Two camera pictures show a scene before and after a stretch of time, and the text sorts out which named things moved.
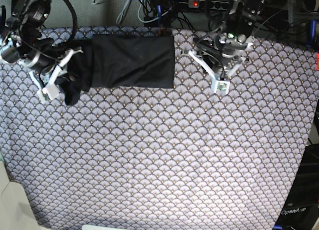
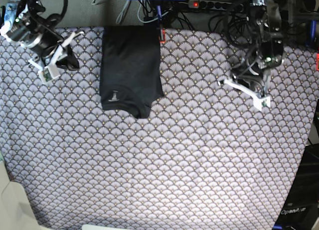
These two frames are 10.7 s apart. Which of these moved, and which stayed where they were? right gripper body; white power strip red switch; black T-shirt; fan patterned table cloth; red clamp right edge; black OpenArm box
Moved: right gripper body; black T-shirt
Stayed: white power strip red switch; black OpenArm box; fan patterned table cloth; red clamp right edge
